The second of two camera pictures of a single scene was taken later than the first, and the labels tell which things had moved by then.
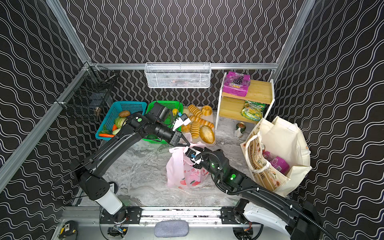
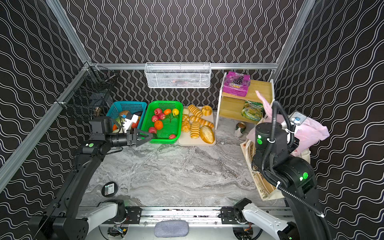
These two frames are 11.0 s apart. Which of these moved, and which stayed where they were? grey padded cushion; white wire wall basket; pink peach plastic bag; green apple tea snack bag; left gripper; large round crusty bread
Moved: left gripper; pink peach plastic bag
Stayed: green apple tea snack bag; large round crusty bread; white wire wall basket; grey padded cushion
